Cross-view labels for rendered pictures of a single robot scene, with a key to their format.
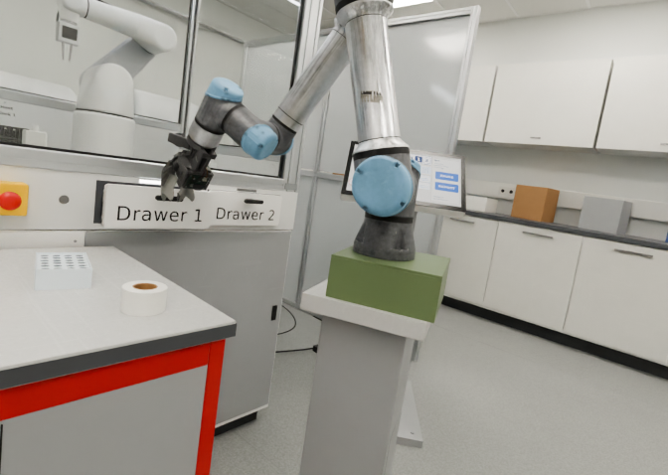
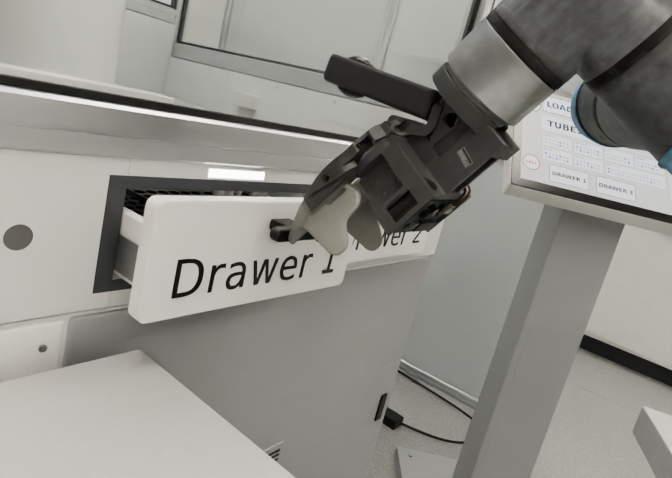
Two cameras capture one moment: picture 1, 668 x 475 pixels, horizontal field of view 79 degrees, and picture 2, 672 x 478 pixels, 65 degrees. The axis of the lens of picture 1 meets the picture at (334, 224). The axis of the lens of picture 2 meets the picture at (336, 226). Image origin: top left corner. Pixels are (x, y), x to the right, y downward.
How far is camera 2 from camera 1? 73 cm
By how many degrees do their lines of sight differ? 9
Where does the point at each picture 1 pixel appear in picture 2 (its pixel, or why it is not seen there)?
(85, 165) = (84, 132)
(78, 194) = (58, 218)
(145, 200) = (239, 236)
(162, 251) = (232, 335)
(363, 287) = not seen: outside the picture
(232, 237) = (350, 284)
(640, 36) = not seen: outside the picture
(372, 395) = not seen: outside the picture
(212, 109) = (602, 6)
